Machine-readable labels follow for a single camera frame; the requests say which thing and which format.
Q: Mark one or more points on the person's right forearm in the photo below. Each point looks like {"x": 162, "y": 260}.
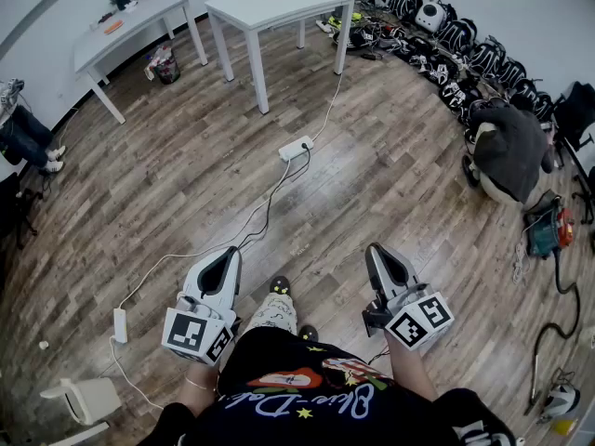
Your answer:
{"x": 409, "y": 370}

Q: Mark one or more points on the white power adapter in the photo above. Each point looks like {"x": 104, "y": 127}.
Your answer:
{"x": 120, "y": 325}

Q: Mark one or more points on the green tool bag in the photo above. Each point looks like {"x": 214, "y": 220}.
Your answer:
{"x": 544, "y": 235}

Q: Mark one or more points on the person's left forearm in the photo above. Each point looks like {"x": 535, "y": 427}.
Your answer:
{"x": 197, "y": 390}

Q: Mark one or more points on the white paper sheet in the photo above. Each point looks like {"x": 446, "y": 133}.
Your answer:
{"x": 130, "y": 6}

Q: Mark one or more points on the white round device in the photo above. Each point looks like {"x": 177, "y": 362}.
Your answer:
{"x": 430, "y": 17}

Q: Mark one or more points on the white helmet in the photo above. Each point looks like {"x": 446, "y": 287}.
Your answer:
{"x": 562, "y": 400}

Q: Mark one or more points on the trash bin with plastic bag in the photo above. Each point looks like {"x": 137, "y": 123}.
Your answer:
{"x": 165, "y": 68}

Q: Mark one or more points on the small white cup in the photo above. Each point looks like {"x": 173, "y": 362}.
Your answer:
{"x": 44, "y": 345}

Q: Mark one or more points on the orange item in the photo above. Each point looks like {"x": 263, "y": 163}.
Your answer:
{"x": 114, "y": 27}

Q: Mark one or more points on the white square table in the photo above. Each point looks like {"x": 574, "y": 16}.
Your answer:
{"x": 279, "y": 5}

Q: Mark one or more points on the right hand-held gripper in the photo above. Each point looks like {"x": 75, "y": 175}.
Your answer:
{"x": 418, "y": 321}

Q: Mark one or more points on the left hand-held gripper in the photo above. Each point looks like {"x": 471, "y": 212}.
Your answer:
{"x": 190, "y": 332}

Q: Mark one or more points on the black office chair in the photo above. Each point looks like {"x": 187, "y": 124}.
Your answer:
{"x": 578, "y": 109}

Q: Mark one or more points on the white power strip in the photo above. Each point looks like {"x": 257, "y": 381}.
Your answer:
{"x": 295, "y": 148}

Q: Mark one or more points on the white chair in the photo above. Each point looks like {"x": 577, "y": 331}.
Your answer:
{"x": 88, "y": 400}

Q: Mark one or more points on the long white table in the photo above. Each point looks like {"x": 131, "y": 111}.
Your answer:
{"x": 139, "y": 26}

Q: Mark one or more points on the black shoe with yellow dots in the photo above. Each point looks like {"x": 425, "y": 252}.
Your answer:
{"x": 280, "y": 286}
{"x": 308, "y": 333}

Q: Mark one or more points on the dark red tool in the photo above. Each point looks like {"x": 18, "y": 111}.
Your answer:
{"x": 106, "y": 17}

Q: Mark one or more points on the black printed t-shirt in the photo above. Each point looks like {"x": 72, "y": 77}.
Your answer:
{"x": 325, "y": 416}

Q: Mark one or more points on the patterned light trousers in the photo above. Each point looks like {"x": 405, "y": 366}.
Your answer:
{"x": 274, "y": 314}

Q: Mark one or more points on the pile of black headsets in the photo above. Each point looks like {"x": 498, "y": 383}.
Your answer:
{"x": 465, "y": 40}

